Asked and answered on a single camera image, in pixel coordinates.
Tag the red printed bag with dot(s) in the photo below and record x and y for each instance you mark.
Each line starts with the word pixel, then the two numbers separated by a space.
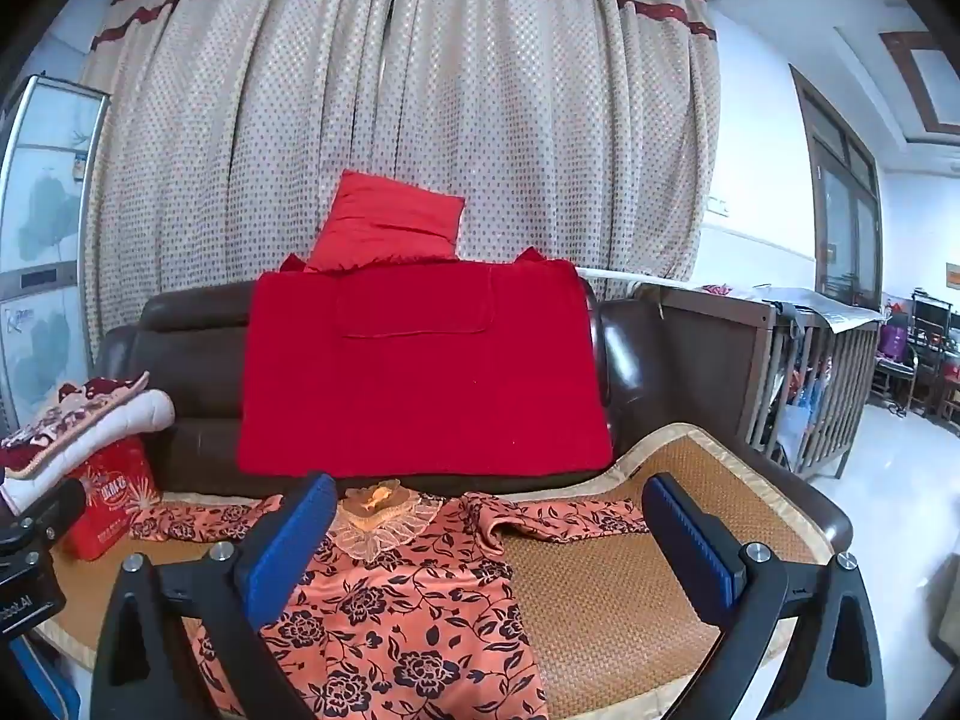
pixel 112 495

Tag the white sheet on crib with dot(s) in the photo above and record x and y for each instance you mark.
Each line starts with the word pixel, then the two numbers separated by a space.
pixel 750 296

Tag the red blanket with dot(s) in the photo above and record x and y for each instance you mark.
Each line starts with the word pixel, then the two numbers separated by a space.
pixel 420 390

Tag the purple bag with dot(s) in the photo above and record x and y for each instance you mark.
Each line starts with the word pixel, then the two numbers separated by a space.
pixel 894 337

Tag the woven bamboo mat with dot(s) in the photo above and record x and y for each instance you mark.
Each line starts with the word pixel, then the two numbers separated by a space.
pixel 600 600

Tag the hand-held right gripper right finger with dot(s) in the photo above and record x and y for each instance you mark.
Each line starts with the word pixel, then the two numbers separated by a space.
pixel 690 547

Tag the brown wooden crib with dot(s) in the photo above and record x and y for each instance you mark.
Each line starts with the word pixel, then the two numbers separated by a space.
pixel 720 360

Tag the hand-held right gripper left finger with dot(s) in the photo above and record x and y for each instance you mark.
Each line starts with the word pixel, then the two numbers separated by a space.
pixel 289 547

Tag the dark wooden chair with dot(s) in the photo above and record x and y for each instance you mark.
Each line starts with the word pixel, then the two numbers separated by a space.
pixel 926 360

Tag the brown leather sofa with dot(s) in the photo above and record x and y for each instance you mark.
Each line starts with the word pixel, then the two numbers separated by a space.
pixel 195 450

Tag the orange floral blouse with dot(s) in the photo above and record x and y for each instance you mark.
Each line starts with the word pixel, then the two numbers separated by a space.
pixel 405 615

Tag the folded white and red quilt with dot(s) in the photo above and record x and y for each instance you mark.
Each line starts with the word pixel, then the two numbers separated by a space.
pixel 112 412

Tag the brown framed window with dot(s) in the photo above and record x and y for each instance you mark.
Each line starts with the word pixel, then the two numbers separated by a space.
pixel 847 202

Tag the red pillow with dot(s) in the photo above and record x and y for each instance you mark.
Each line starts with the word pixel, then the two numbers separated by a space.
pixel 382 225

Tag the beige dotted curtain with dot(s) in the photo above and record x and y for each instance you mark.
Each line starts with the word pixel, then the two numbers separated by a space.
pixel 525 127

